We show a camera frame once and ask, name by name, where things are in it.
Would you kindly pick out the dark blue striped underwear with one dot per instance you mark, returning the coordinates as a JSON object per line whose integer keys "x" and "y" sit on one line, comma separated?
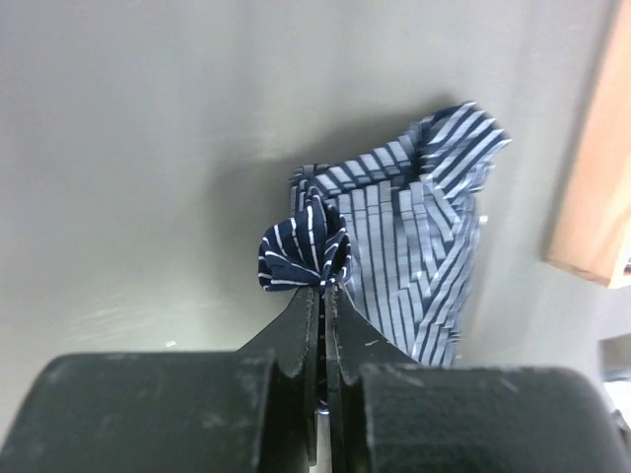
{"x": 398, "y": 226}

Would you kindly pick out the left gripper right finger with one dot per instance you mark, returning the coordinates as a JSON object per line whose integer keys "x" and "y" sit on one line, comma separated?
{"x": 389, "y": 414}

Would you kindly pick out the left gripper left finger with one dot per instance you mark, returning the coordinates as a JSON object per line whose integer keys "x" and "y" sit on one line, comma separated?
{"x": 252, "y": 410}

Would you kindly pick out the wooden compartment tray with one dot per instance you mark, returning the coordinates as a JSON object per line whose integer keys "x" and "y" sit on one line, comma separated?
{"x": 591, "y": 238}

